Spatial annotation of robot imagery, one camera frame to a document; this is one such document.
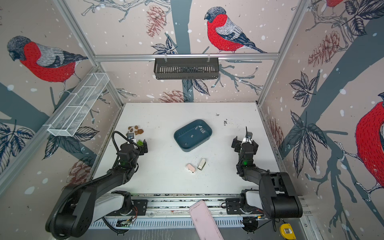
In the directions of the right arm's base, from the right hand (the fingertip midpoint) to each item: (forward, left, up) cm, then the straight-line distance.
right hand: (244, 140), depth 88 cm
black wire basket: (+47, +41, +21) cm, 65 cm away
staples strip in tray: (+12, +27, -7) cm, 30 cm away
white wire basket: (-6, +91, +25) cm, 95 cm away
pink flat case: (-42, +23, -7) cm, 49 cm away
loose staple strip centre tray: (+7, +33, -7) cm, 35 cm away
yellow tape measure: (-43, -14, -8) cm, 46 cm away
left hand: (-5, +66, +4) cm, 66 cm away
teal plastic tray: (+8, +32, -7) cm, 34 cm away
